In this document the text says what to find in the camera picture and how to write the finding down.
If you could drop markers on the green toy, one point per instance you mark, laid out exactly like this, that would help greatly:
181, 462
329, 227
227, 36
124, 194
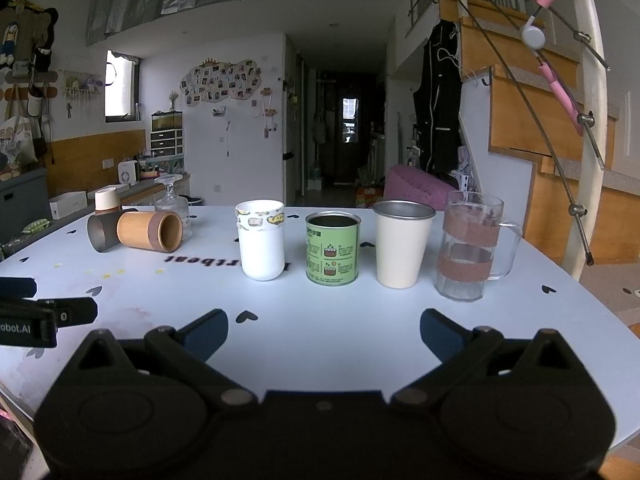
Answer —
35, 226

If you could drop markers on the bamboo cup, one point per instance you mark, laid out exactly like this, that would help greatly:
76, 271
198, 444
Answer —
147, 231

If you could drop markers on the white wall rack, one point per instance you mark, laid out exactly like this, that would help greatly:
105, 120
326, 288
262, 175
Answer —
82, 87

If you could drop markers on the clear ribbed glass goblet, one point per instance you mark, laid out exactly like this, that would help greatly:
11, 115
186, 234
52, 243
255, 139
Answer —
172, 205

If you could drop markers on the pink bean bag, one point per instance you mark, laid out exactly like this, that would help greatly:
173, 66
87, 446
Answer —
415, 187

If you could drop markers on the plush toy wall hanging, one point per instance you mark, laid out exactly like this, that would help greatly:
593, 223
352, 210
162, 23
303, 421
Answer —
25, 35

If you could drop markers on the dark grey cup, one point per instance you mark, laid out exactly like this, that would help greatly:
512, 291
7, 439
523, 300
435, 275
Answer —
100, 232

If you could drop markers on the white cardboard box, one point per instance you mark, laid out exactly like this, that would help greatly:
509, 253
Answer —
67, 205

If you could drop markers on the cream metal cup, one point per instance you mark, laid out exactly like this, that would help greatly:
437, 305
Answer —
402, 252

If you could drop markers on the small drawer unit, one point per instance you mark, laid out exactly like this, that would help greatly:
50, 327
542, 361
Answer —
166, 143

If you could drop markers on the printed tote bag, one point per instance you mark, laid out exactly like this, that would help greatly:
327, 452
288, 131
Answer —
17, 142

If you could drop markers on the red box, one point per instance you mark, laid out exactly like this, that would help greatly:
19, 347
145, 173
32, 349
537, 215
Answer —
369, 196

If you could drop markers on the white square appliance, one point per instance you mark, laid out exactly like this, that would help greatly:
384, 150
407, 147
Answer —
127, 172

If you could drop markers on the white stair post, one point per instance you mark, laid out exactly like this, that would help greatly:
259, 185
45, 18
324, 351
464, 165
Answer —
595, 110

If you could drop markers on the round white device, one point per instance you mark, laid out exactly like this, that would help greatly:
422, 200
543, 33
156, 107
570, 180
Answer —
533, 37

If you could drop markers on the green tin can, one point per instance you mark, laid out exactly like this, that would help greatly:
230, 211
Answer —
332, 255

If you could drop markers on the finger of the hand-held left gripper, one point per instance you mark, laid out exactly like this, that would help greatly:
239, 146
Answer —
75, 310
17, 287

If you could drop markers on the window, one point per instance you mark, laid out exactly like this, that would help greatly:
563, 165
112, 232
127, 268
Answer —
120, 90

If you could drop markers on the small white brown cup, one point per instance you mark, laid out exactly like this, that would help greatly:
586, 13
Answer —
106, 200

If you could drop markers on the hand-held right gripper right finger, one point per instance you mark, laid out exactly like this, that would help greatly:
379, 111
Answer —
441, 335

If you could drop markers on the wooden staircase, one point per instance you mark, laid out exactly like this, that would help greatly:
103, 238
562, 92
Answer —
525, 120

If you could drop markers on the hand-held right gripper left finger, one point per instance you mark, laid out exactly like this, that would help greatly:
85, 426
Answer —
207, 335

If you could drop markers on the grey cabinet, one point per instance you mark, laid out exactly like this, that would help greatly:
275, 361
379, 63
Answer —
22, 205

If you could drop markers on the black hanging coat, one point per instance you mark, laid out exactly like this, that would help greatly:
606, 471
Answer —
440, 105

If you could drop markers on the white cup with printed band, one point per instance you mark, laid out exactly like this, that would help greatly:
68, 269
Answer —
260, 247

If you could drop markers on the glass mug with brown bands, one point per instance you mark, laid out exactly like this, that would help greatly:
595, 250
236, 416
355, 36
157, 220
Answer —
465, 260

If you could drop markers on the glass fish tank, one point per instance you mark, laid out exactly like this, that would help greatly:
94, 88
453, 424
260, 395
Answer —
166, 120

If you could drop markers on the cloud-shaped photo collage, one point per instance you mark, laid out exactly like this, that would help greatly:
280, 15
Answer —
220, 82

